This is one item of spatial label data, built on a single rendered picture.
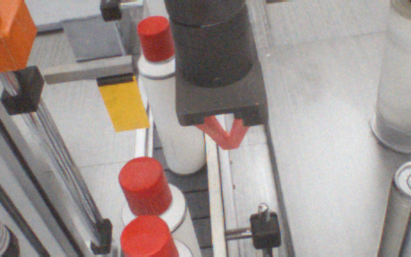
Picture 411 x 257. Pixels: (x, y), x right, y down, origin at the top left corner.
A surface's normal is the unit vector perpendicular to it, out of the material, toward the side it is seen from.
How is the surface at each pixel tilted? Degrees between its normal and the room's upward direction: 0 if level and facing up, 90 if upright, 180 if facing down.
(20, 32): 90
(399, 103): 89
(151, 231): 3
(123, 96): 90
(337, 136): 0
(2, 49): 90
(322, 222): 0
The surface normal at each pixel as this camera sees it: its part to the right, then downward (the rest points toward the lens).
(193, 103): -0.15, -0.68
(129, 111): 0.05, 0.72
